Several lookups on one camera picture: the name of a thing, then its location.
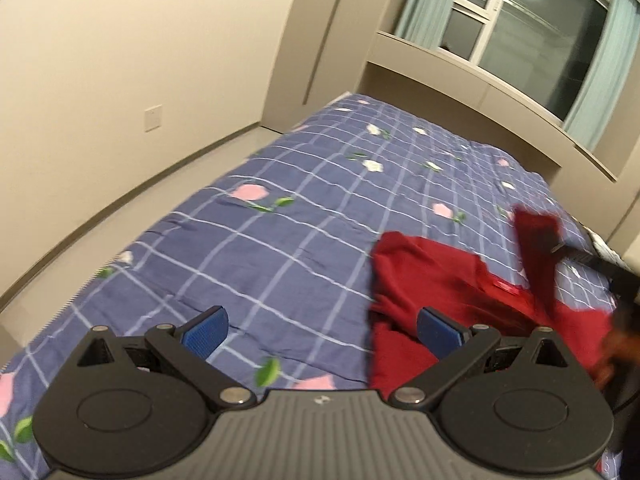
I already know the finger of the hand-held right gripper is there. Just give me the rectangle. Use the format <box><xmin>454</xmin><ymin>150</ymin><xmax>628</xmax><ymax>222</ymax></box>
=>
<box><xmin>547</xmin><ymin>240</ymin><xmax>610</xmax><ymax>272</ymax></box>

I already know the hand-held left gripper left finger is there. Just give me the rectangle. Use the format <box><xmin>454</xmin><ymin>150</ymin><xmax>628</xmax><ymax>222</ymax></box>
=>
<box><xmin>75</xmin><ymin>305</ymin><xmax>257</xmax><ymax>411</ymax></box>

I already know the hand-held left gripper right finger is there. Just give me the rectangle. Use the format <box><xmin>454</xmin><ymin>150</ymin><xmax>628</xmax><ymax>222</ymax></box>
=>
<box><xmin>387</xmin><ymin>306</ymin><xmax>571</xmax><ymax>409</ymax></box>

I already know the red garment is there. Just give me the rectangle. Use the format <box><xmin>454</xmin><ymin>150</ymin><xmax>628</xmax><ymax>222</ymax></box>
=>
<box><xmin>367</xmin><ymin>205</ymin><xmax>621</xmax><ymax>393</ymax></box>

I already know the person's right hand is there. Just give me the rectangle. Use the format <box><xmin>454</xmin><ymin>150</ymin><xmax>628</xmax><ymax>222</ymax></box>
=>
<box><xmin>597</xmin><ymin>327</ymin><xmax>640</xmax><ymax>392</ymax></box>

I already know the white blue printed cloth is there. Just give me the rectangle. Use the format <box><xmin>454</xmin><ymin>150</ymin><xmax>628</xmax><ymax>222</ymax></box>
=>
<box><xmin>584</xmin><ymin>227</ymin><xmax>627</xmax><ymax>267</ymax></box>

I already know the blue checked floral blanket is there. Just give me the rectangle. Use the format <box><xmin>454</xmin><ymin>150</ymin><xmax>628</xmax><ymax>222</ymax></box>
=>
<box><xmin>0</xmin><ymin>92</ymin><xmax>621</xmax><ymax>480</ymax></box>

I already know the beige window sill cabinet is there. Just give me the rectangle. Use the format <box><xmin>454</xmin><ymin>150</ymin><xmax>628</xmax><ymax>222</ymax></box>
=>
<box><xmin>360</xmin><ymin>30</ymin><xmax>621</xmax><ymax>183</ymax></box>

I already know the light blue curtain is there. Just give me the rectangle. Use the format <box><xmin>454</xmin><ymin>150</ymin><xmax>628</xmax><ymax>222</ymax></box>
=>
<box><xmin>395</xmin><ymin>0</ymin><xmax>471</xmax><ymax>47</ymax></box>
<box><xmin>562</xmin><ymin>0</ymin><xmax>640</xmax><ymax>153</ymax></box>

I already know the window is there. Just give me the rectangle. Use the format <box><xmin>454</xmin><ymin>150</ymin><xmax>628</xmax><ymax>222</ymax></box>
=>
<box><xmin>440</xmin><ymin>0</ymin><xmax>616</xmax><ymax>122</ymax></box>

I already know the tall beige wardrobe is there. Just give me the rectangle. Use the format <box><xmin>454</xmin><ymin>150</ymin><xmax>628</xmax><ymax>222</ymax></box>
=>
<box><xmin>260</xmin><ymin>0</ymin><xmax>426</xmax><ymax>136</ymax></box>

